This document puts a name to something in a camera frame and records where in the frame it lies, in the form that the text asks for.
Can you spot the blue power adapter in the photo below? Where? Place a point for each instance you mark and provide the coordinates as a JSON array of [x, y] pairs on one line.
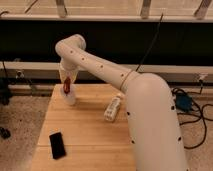
[[183, 102]]

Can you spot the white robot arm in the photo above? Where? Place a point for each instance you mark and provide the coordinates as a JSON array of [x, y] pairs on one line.
[[152, 118]]

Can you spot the white plastic bottle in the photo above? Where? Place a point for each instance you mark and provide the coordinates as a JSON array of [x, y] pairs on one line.
[[113, 107]]

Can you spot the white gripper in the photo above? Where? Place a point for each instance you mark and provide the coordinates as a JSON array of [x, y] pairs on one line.
[[68, 73]]

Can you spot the black phone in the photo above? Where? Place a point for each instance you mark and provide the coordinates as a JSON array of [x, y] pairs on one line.
[[57, 145]]

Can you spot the black object on floor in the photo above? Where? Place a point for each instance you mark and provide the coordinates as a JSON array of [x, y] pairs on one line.
[[4, 133]]

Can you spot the white ceramic cup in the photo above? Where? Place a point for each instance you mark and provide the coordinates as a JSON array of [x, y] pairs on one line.
[[70, 97]]

